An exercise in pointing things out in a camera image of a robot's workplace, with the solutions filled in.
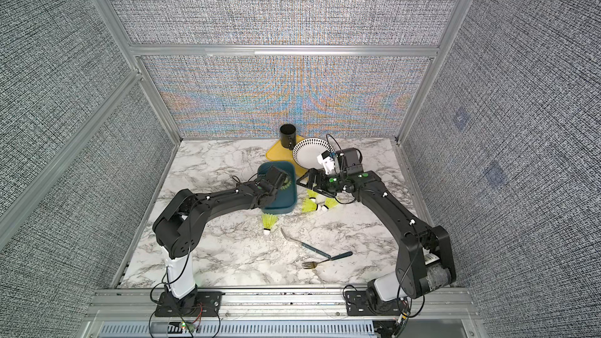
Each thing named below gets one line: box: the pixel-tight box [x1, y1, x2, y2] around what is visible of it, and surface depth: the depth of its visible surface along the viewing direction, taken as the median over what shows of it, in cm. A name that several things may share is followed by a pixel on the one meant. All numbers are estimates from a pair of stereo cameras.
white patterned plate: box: [292, 137, 335, 169], surface depth 116 cm
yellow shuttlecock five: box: [301, 197, 321, 213], surface depth 96 cm
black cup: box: [280, 123, 297, 151], surface depth 116 cm
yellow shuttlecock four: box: [261, 212, 279, 236], surface depth 90 cm
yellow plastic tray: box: [265, 134, 308, 178], surface depth 116 cm
